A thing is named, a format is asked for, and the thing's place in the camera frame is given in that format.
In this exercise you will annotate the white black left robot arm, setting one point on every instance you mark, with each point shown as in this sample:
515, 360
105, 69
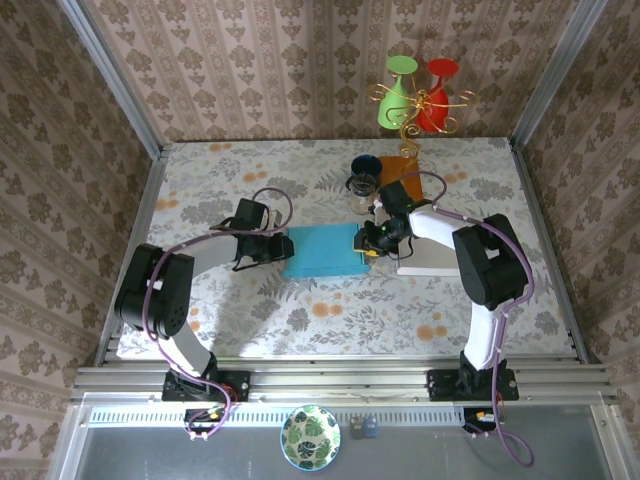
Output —
212, 255

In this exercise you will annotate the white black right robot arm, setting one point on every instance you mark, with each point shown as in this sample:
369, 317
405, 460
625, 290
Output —
435, 227

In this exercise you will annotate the clear glass jar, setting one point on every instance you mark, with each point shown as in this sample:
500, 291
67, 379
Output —
359, 197

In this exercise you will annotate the dark blue mug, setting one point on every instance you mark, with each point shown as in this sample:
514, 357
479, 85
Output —
366, 165

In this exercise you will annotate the green plastic wine glass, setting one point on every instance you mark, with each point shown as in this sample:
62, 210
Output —
395, 105

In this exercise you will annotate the small blue grey object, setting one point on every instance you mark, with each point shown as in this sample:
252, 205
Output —
371, 427

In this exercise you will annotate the small dark grey object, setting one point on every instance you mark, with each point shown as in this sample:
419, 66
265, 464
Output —
356, 427

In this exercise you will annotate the red plastic wine glass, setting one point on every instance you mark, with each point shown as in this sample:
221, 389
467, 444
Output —
442, 67

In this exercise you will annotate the black power connector block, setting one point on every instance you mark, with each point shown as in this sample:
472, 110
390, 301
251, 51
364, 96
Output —
475, 419
202, 420

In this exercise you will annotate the leaf pattern bowl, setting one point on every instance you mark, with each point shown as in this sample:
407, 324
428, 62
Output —
310, 437

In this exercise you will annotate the grey metal shelf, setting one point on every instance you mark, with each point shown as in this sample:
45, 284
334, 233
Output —
150, 455

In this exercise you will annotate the aluminium table side rail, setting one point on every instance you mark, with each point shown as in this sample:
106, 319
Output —
146, 200
537, 200

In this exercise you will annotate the long aluminium frame rail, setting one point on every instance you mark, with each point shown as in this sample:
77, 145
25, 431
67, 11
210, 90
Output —
340, 380

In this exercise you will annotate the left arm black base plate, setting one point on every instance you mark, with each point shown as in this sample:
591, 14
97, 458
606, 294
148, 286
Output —
240, 385

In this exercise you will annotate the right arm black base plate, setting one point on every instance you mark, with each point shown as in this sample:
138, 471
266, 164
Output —
440, 385

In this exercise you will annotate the aluminium frame post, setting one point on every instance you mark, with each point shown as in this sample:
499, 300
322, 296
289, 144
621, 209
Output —
555, 75
114, 75

